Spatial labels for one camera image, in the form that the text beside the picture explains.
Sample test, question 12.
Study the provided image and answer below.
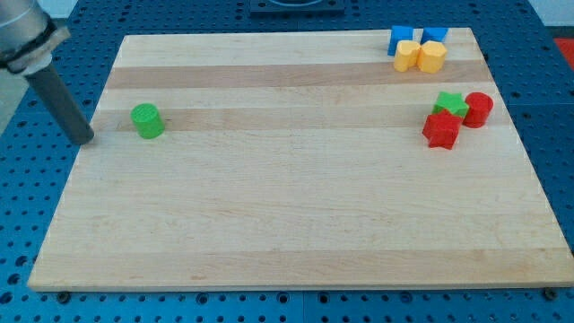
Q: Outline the green cylinder block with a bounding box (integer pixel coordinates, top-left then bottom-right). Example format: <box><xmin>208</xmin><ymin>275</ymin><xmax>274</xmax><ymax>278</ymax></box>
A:
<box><xmin>130</xmin><ymin>103</ymin><xmax>165</xmax><ymax>139</ymax></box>

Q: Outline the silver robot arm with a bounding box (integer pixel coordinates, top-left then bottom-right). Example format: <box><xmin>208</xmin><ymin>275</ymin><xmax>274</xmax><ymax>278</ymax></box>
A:
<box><xmin>1</xmin><ymin>0</ymin><xmax>71</xmax><ymax>74</ymax></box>

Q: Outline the yellow heart block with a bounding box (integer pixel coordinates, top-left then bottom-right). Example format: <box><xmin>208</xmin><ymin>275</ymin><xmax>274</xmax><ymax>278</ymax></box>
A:
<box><xmin>394</xmin><ymin>40</ymin><xmax>421</xmax><ymax>72</ymax></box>

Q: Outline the light wooden board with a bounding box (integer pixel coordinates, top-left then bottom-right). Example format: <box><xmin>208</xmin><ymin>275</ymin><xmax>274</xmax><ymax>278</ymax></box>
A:
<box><xmin>28</xmin><ymin>28</ymin><xmax>573</xmax><ymax>292</ymax></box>

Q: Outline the red star block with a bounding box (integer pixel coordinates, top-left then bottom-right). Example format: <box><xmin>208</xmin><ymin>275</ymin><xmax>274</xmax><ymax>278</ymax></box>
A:
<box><xmin>422</xmin><ymin>109</ymin><xmax>463</xmax><ymax>150</ymax></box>

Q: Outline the blue cube block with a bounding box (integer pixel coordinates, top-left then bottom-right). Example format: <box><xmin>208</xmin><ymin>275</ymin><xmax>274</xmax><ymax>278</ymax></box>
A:
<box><xmin>387</xmin><ymin>25</ymin><xmax>413</xmax><ymax>57</ymax></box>

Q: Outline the green star block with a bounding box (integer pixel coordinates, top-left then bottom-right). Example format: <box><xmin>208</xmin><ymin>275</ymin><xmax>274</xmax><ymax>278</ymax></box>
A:
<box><xmin>431</xmin><ymin>92</ymin><xmax>469</xmax><ymax>118</ymax></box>

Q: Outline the yellow hexagon block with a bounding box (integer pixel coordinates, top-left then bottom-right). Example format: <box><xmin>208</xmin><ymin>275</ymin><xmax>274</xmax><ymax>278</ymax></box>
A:
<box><xmin>416</xmin><ymin>40</ymin><xmax>448</xmax><ymax>74</ymax></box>

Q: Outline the blue triangle block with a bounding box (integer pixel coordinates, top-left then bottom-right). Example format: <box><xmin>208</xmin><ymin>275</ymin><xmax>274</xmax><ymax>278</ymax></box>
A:
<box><xmin>420</xmin><ymin>27</ymin><xmax>448</xmax><ymax>45</ymax></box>

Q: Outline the red cylinder block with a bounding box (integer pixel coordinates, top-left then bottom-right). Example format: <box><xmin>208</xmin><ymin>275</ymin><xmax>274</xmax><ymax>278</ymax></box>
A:
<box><xmin>463</xmin><ymin>92</ymin><xmax>493</xmax><ymax>128</ymax></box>

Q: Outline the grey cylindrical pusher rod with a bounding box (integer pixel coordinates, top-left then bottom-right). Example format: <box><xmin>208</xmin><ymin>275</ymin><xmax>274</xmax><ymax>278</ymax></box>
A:
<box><xmin>25</xmin><ymin>63</ymin><xmax>94</xmax><ymax>145</ymax></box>

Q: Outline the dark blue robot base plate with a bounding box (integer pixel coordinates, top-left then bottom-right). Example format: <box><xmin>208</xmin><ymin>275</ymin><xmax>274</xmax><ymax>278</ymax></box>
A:
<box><xmin>248</xmin><ymin>0</ymin><xmax>345</xmax><ymax>17</ymax></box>

